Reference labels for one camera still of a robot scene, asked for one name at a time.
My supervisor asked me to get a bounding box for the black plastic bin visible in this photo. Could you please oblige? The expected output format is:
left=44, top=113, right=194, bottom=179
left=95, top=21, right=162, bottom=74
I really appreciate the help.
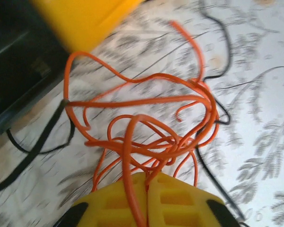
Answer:
left=0, top=0, right=71, bottom=142

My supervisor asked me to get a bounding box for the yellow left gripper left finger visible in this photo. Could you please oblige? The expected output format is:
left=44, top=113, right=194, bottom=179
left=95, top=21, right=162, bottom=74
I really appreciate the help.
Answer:
left=54, top=172, right=149, bottom=227

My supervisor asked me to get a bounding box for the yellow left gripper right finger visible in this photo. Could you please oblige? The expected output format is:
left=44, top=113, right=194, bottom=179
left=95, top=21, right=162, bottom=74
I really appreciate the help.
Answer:
left=146, top=174, right=240, bottom=227

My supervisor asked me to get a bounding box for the yellow plastic bin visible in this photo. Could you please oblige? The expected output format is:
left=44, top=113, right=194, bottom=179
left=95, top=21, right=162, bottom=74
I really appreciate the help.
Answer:
left=29, top=0, right=142, bottom=52

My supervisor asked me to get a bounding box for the thin black cable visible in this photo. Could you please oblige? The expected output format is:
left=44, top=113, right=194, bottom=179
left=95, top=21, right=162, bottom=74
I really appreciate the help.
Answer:
left=195, top=9, right=249, bottom=225
left=0, top=99, right=75, bottom=196

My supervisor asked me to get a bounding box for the thin orange cable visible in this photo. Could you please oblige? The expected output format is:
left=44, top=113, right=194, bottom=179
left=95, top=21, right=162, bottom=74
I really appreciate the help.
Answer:
left=63, top=20, right=221, bottom=227

